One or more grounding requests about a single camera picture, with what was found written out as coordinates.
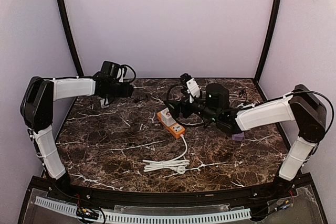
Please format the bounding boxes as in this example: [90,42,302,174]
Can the white coiled power cord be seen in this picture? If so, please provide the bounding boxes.
[142,134,190,175]

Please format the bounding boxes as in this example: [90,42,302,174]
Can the white cube adapter with sticker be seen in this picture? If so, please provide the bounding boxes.
[160,108,176,127]

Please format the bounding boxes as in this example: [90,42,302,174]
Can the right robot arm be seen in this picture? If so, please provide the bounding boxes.
[164,83,330,181]

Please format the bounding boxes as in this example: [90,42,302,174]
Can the black front rail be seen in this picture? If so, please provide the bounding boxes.
[22,173,316,209]

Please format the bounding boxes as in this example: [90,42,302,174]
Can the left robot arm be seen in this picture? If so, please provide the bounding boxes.
[20,74,134,180]

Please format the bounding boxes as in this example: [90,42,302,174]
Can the white slotted cable duct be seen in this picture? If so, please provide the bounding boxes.
[34,196,251,223]

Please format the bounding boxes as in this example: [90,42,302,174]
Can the left black frame post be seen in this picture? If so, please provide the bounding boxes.
[57,0,84,77]

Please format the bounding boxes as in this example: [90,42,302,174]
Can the purple power strip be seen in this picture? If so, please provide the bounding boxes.
[232,132,245,141]

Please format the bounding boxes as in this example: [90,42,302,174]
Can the white USB charger with cable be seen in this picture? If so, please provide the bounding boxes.
[100,98,110,109]

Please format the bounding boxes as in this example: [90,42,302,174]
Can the orange power strip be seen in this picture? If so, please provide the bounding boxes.
[157,112,185,139]

